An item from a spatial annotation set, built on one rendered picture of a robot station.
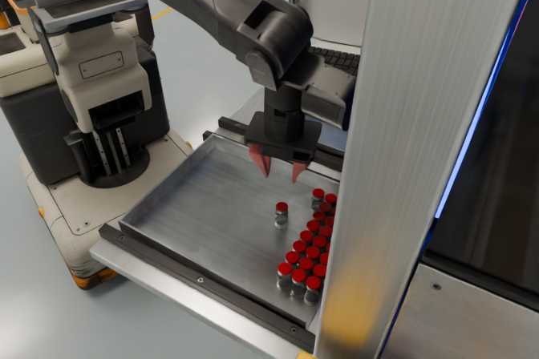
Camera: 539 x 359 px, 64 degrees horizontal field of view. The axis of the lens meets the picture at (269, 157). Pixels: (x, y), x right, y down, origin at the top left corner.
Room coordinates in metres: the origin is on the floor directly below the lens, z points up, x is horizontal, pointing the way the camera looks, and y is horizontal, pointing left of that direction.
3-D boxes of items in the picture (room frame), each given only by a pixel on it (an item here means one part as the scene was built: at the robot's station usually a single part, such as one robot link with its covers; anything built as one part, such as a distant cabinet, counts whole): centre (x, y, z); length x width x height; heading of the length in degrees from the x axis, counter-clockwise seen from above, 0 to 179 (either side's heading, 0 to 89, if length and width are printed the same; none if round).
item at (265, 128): (0.48, -0.02, 1.09); 0.10 x 0.07 x 0.07; 75
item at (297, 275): (0.41, -0.08, 0.90); 0.18 x 0.02 x 0.05; 150
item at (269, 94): (0.48, -0.03, 1.15); 0.07 x 0.06 x 0.07; 55
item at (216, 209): (0.47, 0.03, 0.90); 0.34 x 0.26 x 0.04; 60
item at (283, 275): (0.42, -0.06, 0.90); 0.18 x 0.02 x 0.05; 150
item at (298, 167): (0.48, -0.03, 1.02); 0.07 x 0.07 x 0.09; 75
